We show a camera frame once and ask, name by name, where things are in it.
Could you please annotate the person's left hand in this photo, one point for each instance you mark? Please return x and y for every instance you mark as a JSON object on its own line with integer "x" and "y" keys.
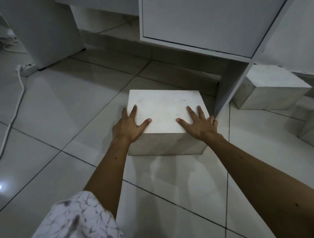
{"x": 126, "y": 128}

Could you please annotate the person's right hand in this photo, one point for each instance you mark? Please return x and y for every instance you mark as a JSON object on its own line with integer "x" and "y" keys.
{"x": 201, "y": 128}

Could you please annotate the person's left thumb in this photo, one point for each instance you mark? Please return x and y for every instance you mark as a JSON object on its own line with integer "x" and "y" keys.
{"x": 144, "y": 124}

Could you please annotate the person's right middle finger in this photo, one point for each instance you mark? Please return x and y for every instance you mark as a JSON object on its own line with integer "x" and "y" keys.
{"x": 202, "y": 112}

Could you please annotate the person's right little finger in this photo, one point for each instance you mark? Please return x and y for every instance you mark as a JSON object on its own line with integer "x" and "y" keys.
{"x": 215, "y": 122}

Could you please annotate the person's left middle finger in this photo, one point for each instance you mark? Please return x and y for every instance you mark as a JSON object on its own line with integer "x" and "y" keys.
{"x": 124, "y": 113}

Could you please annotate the person's right thumb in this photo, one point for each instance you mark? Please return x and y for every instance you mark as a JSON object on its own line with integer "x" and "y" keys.
{"x": 183, "y": 124}

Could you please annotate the white concrete block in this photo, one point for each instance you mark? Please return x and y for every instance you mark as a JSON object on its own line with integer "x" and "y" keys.
{"x": 307, "y": 132}
{"x": 269, "y": 85}
{"x": 162, "y": 110}

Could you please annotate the person's right forearm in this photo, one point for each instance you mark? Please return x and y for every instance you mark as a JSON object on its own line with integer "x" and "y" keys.
{"x": 265, "y": 186}

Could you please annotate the person's left forearm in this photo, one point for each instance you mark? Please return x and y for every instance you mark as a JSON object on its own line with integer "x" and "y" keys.
{"x": 110, "y": 176}

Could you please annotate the white cabinet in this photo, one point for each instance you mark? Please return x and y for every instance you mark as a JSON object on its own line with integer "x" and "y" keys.
{"x": 235, "y": 81}

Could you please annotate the white cabinet door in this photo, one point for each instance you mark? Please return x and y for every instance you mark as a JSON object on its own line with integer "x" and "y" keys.
{"x": 208, "y": 22}

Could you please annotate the white power strip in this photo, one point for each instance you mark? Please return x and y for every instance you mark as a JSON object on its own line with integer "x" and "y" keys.
{"x": 27, "y": 69}

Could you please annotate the white patterned sleeve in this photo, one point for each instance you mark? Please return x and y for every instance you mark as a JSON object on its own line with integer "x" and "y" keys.
{"x": 78, "y": 217}

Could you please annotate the white appliance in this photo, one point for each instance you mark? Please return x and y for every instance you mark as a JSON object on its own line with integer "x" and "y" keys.
{"x": 44, "y": 31}

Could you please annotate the white crumpled cloth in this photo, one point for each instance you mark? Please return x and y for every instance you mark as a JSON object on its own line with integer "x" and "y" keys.
{"x": 8, "y": 36}

